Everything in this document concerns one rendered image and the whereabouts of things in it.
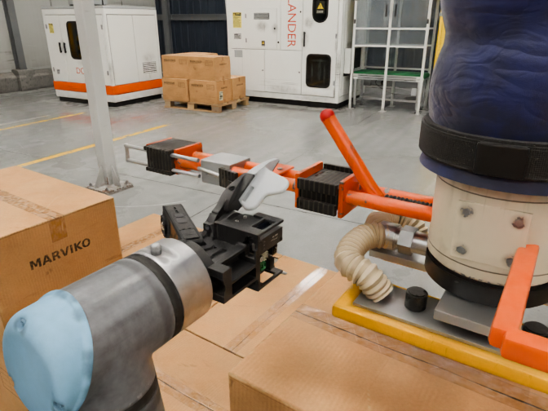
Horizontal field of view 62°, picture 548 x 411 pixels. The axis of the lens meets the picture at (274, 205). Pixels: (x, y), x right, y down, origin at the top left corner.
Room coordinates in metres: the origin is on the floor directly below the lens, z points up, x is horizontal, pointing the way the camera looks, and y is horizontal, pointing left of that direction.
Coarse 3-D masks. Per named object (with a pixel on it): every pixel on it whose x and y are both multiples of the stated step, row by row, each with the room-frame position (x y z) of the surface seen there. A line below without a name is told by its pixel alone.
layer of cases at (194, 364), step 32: (128, 224) 2.01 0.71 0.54; (160, 224) 2.01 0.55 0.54; (288, 288) 1.44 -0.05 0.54; (224, 320) 1.24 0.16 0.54; (256, 320) 1.24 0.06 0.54; (160, 352) 1.09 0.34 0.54; (192, 352) 1.09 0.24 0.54; (224, 352) 1.09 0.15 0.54; (0, 384) 1.11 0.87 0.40; (160, 384) 0.96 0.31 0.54; (192, 384) 0.96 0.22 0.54; (224, 384) 0.96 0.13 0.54
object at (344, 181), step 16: (304, 176) 0.69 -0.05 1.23; (320, 176) 0.70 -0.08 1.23; (336, 176) 0.70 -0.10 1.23; (352, 176) 0.66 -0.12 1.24; (304, 192) 0.67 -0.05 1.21; (320, 192) 0.64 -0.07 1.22; (336, 192) 0.63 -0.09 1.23; (304, 208) 0.66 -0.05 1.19; (320, 208) 0.64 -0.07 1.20; (336, 208) 0.63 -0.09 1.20; (352, 208) 0.67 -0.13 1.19
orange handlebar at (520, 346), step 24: (192, 168) 0.81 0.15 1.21; (240, 168) 0.76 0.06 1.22; (288, 168) 0.75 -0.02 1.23; (360, 192) 0.64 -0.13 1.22; (384, 192) 0.65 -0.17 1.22; (408, 192) 0.64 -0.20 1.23; (408, 216) 0.59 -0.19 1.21; (528, 264) 0.42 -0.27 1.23; (504, 288) 0.38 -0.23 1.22; (528, 288) 0.38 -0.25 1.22; (504, 312) 0.34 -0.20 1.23; (504, 336) 0.31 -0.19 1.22; (528, 336) 0.30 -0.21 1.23; (528, 360) 0.29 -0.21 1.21
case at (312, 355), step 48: (336, 288) 0.81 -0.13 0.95; (288, 336) 0.65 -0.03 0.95; (336, 336) 0.65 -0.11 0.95; (384, 336) 0.65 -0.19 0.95; (240, 384) 0.55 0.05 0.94; (288, 384) 0.54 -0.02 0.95; (336, 384) 0.54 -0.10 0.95; (384, 384) 0.54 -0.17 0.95; (432, 384) 0.54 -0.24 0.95; (480, 384) 0.54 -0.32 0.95
